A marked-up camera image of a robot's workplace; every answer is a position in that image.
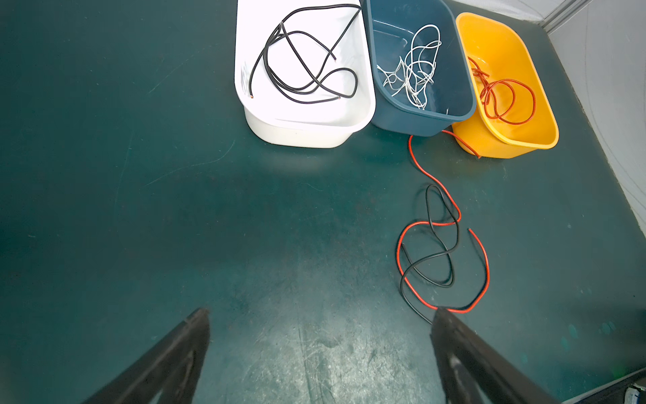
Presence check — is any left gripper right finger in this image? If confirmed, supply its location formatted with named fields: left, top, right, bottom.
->
left=431, top=309, right=557, bottom=403

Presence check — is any black cable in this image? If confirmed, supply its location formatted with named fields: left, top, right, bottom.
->
left=399, top=183, right=461, bottom=325
left=248, top=3, right=363, bottom=105

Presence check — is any white cable tangle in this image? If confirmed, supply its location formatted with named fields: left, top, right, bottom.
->
left=377, top=24, right=443, bottom=110

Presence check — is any yellow plastic bin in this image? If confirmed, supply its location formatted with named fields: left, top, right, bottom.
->
left=454, top=13, right=560, bottom=159

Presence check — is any blue plastic bin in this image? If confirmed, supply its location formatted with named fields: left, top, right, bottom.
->
left=364, top=1, right=476, bottom=136

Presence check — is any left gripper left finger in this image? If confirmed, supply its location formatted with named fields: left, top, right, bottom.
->
left=85, top=308, right=210, bottom=403

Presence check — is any white plastic bin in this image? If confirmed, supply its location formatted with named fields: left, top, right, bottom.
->
left=234, top=1, right=376, bottom=148

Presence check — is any red cable tangle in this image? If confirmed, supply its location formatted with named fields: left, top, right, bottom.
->
left=395, top=130, right=491, bottom=315

